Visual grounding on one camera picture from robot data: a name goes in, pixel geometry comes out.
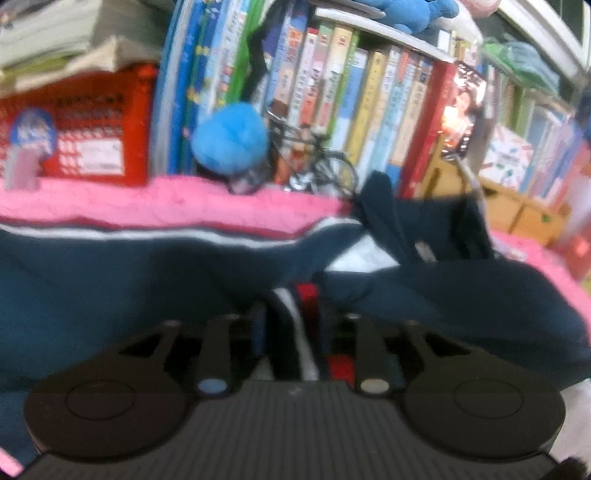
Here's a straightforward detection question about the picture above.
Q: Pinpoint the blue plush ball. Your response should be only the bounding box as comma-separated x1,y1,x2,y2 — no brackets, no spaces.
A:
190,102,270,177

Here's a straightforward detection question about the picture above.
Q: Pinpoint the row of upright books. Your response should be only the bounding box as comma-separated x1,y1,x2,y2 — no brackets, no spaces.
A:
482,56,590,208
148,1,456,196

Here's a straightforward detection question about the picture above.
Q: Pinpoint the left row of upright books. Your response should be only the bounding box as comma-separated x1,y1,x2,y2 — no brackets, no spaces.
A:
148,1,456,196

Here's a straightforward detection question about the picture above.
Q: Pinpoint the miniature black bicycle model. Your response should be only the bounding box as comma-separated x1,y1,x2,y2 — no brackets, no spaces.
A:
266,110,359,200

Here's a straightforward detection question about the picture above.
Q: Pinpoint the wooden desk organizer with drawers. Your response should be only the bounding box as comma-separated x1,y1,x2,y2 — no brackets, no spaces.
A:
418,156,571,246

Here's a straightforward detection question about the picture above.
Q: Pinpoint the red plastic crate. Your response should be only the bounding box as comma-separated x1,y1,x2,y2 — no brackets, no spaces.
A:
1,63,157,186

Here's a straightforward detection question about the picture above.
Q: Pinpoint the stack of paper books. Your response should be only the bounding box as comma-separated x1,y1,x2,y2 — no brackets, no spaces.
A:
1,1,172,98

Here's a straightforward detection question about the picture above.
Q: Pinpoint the pink towel mat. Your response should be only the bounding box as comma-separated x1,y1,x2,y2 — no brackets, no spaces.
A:
1,177,590,476

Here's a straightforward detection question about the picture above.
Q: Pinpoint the large blue plush toy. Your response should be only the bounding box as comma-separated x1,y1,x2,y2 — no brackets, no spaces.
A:
335,0,460,34

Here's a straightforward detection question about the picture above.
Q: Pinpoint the blue round tag stand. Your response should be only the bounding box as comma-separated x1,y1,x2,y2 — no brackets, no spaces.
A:
4,108,57,191

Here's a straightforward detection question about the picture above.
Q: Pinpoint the right row of upright books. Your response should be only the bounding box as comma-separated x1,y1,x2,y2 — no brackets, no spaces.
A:
482,56,590,208

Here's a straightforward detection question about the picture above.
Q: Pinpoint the pocket label printer box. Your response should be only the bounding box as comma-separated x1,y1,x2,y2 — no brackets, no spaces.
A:
479,125,534,191

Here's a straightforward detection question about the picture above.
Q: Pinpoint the navy and white jacket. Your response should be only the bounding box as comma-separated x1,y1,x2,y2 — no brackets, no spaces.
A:
1,174,590,465

